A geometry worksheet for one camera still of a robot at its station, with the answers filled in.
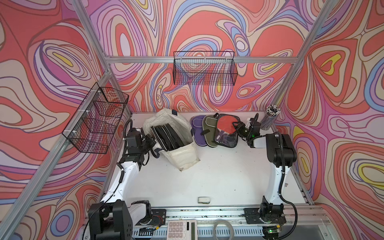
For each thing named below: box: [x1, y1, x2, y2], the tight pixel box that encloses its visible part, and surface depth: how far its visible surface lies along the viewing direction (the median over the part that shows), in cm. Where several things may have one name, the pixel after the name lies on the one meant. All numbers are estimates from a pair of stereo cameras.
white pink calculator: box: [166, 219, 198, 240], surface depth 70 cm
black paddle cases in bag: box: [150, 123, 186, 151], surface depth 88 cm
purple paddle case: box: [190, 115, 208, 147], surface depth 107 cm
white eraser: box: [197, 197, 211, 204], surface depth 79 cm
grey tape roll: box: [212, 220, 234, 240], surface depth 70 cm
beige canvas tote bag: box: [143, 108, 201, 171], surface depth 89 cm
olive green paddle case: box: [202, 113, 219, 147], surface depth 107 cm
